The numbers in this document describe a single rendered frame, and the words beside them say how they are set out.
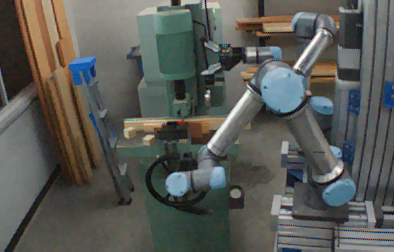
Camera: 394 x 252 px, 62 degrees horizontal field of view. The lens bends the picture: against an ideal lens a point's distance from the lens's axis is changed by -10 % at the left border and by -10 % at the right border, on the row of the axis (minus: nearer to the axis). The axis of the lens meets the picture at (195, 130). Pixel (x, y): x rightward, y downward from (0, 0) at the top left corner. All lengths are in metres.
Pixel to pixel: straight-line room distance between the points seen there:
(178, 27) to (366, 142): 0.94
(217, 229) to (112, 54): 2.72
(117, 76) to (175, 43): 2.66
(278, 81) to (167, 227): 1.25
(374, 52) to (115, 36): 3.20
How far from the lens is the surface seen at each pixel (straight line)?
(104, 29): 4.16
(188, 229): 2.02
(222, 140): 1.24
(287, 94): 1.02
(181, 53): 1.65
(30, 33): 2.93
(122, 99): 4.34
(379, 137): 1.52
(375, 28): 1.39
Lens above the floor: 1.70
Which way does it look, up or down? 26 degrees down
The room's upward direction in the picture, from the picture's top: 5 degrees counter-clockwise
